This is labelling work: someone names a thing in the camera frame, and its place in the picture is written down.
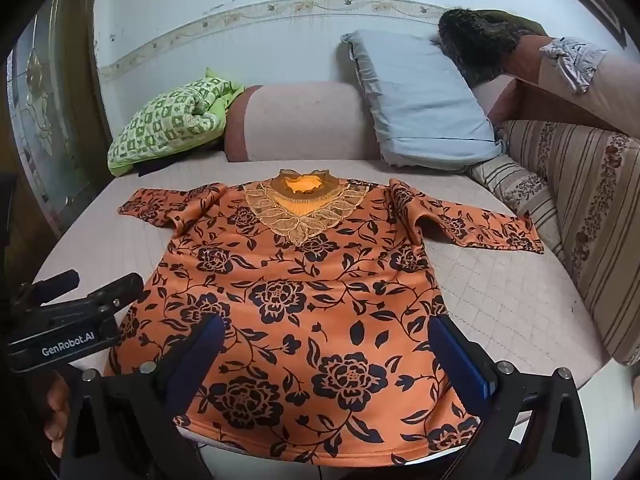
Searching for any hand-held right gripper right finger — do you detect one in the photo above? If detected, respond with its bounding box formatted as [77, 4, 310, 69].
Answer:
[430, 314, 606, 480]

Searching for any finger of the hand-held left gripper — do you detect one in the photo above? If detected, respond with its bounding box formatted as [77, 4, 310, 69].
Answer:
[19, 269, 82, 308]
[82, 272, 146, 313]

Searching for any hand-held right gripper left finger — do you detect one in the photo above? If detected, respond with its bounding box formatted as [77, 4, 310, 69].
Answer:
[60, 312, 226, 480]

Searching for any orange floral blouse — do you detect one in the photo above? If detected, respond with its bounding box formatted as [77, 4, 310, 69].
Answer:
[102, 169, 545, 467]

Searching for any person's left hand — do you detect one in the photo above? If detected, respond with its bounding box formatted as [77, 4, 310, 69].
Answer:
[44, 374, 72, 459]

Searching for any pale quilted bed mattress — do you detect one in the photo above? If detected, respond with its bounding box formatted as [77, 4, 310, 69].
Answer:
[30, 152, 611, 480]

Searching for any wooden door with glass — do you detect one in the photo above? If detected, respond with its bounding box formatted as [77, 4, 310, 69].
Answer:
[0, 0, 112, 261]

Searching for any striped floral blanket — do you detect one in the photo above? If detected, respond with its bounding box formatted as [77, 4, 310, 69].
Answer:
[467, 120, 640, 366]

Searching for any light blue pillow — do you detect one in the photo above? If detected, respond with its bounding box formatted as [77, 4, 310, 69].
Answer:
[340, 29, 503, 168]

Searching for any pink brown blanket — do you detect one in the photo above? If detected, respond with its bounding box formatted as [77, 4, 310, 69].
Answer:
[472, 35, 640, 136]

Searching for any white grey crumpled cloth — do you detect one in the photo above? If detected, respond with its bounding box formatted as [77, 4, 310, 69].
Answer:
[539, 37, 608, 93]

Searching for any dark furry garment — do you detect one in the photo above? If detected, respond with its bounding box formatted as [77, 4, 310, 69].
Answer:
[438, 7, 551, 86]

